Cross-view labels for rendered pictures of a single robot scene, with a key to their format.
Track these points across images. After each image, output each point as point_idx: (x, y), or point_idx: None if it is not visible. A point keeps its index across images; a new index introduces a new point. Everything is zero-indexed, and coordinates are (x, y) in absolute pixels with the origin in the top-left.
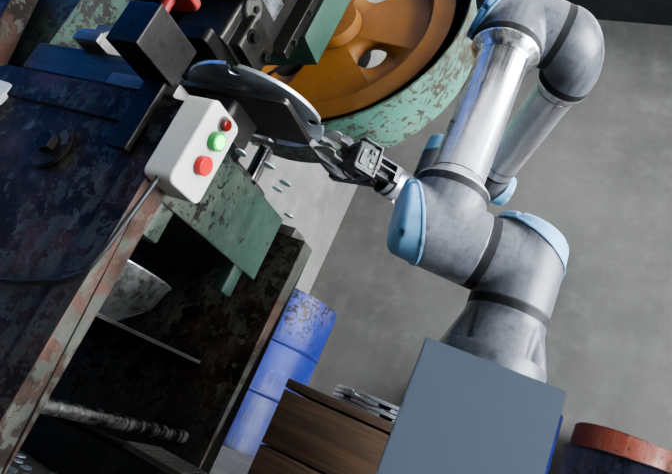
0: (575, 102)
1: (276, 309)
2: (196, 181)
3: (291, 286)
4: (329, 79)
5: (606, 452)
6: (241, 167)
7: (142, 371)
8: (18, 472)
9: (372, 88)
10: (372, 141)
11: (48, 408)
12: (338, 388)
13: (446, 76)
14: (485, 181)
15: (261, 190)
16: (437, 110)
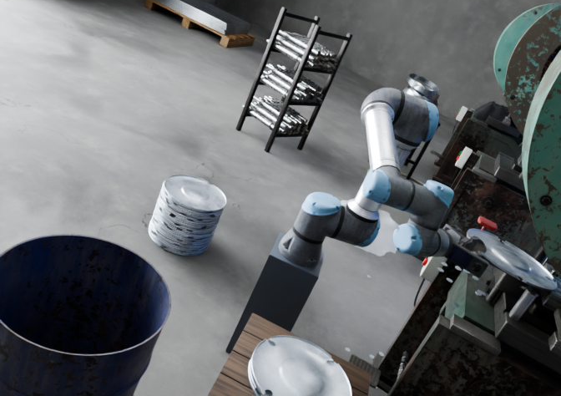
0: (362, 123)
1: (413, 356)
2: (423, 268)
3: (422, 344)
4: None
5: (167, 286)
6: (503, 301)
7: None
8: None
9: None
10: (452, 225)
11: (401, 361)
12: (347, 383)
13: (528, 124)
14: (356, 196)
15: (505, 317)
16: (527, 156)
